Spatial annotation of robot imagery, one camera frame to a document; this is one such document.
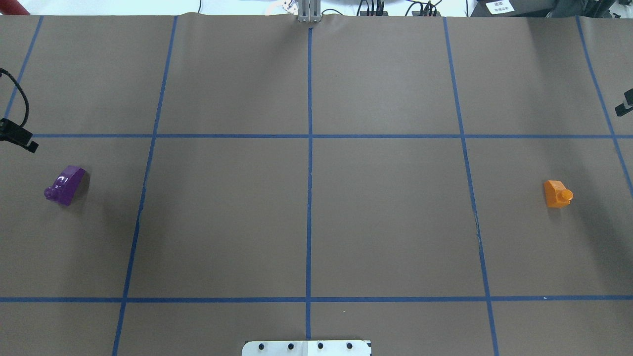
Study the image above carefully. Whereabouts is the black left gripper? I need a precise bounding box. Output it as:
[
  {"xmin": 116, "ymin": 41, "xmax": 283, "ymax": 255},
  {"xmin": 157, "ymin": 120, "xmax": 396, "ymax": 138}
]
[{"xmin": 0, "ymin": 119, "xmax": 39, "ymax": 153}]

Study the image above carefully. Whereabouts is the front camera clamp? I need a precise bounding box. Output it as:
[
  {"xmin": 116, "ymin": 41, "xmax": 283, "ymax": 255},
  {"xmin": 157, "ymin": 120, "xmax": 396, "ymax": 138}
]
[{"xmin": 295, "ymin": 0, "xmax": 322, "ymax": 23}]

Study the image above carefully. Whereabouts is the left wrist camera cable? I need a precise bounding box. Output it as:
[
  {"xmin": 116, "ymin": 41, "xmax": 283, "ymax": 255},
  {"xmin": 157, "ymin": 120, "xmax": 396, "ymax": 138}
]
[{"xmin": 0, "ymin": 68, "xmax": 31, "ymax": 124}]

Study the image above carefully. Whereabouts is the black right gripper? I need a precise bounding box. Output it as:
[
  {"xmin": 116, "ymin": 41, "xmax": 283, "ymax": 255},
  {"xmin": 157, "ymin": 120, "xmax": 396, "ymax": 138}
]
[{"xmin": 615, "ymin": 89, "xmax": 633, "ymax": 117}]

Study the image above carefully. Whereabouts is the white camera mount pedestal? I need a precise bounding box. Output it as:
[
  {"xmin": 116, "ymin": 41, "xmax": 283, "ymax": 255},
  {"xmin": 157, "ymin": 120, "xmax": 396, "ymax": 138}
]
[{"xmin": 241, "ymin": 340, "xmax": 372, "ymax": 356}]

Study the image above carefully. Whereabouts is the orange trapezoid block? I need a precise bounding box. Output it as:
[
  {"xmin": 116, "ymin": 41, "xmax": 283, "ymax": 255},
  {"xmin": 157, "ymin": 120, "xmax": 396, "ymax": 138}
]
[{"xmin": 544, "ymin": 180, "xmax": 574, "ymax": 208}]

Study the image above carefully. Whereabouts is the purple trapezoid block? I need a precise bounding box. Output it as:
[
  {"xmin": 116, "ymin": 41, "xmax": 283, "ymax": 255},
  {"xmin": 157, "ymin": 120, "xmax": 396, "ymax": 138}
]
[{"xmin": 44, "ymin": 165, "xmax": 87, "ymax": 207}]

